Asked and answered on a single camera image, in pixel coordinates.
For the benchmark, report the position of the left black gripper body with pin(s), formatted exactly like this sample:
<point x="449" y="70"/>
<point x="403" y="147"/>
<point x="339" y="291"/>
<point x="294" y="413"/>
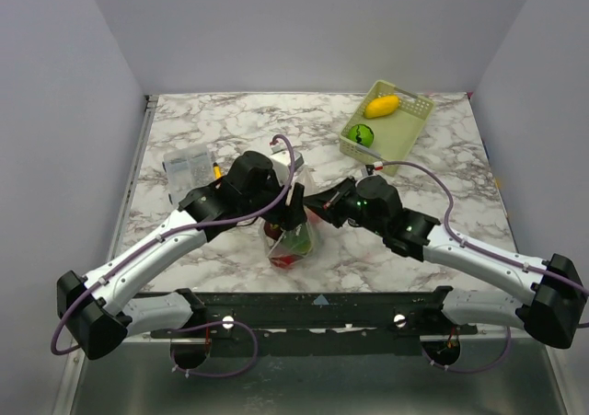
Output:
<point x="271" y="190"/>

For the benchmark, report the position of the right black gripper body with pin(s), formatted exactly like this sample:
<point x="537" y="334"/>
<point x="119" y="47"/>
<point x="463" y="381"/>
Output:
<point x="339" y="202"/>

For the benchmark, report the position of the green toy bell pepper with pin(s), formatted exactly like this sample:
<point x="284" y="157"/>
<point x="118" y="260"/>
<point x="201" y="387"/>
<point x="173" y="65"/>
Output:
<point x="299" y="241"/>

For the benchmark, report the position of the clear zip top bag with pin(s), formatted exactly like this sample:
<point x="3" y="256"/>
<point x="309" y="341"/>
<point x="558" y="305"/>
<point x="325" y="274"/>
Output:
<point x="287" y="249"/>

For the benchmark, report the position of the red toy bell pepper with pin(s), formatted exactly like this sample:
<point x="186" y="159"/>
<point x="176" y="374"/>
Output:
<point x="285" y="262"/>

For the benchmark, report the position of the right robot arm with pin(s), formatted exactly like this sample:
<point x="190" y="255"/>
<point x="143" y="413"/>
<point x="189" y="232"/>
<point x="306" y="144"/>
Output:
<point x="545" y="298"/>

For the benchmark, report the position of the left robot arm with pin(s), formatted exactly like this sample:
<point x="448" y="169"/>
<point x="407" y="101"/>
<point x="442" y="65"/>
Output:
<point x="101" y="308"/>

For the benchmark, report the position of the clear plastic screw box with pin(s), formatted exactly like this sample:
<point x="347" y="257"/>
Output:
<point x="187" y="169"/>

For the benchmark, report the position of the cream plastic basket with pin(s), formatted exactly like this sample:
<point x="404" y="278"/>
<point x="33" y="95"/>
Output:
<point x="395" y="134"/>

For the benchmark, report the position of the yellow toy lemon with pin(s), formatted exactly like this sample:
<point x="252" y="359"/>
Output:
<point x="381" y="107"/>

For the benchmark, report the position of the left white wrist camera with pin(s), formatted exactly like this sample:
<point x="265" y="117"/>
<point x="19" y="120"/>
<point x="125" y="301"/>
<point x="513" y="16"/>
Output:
<point x="281" y="160"/>

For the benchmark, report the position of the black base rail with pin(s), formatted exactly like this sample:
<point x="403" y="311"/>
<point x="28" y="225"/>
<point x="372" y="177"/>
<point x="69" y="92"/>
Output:
<point x="296" y="324"/>

